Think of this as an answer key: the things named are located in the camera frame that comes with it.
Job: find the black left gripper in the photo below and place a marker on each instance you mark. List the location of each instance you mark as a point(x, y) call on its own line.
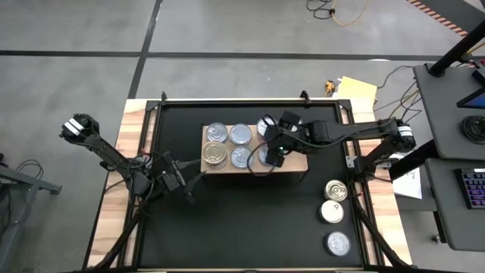
point(173, 176)

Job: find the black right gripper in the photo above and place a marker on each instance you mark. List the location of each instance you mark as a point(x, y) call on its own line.
point(288, 142)

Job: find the silver pull-tab tuna can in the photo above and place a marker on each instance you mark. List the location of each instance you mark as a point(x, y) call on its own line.
point(262, 156)

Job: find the silver tuna can red label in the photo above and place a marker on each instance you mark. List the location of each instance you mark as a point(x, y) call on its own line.
point(261, 127)

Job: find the green white label tuna can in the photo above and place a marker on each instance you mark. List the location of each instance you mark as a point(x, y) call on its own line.
point(240, 134)

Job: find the silver tuna can blue label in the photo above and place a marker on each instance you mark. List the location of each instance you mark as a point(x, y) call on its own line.
point(240, 157)
point(338, 243)

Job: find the tuna can bright blue label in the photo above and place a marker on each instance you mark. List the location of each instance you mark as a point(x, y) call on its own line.
point(217, 132)

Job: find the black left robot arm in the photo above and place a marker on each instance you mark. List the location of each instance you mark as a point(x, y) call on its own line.
point(113, 159)

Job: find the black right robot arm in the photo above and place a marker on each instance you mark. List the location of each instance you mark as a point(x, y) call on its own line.
point(348, 132)

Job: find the wooden shelf black metal legs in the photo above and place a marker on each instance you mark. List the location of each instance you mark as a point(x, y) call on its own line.
point(295, 163)

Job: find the black table mat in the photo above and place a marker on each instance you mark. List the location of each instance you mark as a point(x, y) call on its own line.
point(246, 212)

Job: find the yellow power plug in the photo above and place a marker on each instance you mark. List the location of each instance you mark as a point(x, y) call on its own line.
point(329, 87)

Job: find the pale-lid can white blue label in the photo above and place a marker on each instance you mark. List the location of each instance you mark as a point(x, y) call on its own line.
point(332, 211)

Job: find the yellow paper pad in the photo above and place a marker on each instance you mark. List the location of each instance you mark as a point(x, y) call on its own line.
point(356, 89)

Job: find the white paper sheet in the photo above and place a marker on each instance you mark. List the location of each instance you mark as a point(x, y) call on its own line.
point(409, 187)

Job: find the grey metal stand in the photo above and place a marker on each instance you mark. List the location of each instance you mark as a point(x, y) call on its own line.
point(38, 184)

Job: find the grey desk panel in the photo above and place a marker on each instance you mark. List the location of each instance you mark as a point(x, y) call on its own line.
point(439, 113)
point(443, 220)

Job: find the small desk caster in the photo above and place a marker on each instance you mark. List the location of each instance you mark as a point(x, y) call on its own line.
point(435, 239)

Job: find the backlit black keyboard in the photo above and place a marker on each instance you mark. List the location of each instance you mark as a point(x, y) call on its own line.
point(471, 187)

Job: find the monitor with blue screen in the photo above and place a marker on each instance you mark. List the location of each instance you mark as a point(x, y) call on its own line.
point(475, 101)

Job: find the black frame clamp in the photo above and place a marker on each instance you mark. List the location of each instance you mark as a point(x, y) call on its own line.
point(163, 96)
point(305, 96)

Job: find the black metal rig frame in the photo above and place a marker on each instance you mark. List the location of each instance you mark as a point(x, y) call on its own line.
point(227, 101)

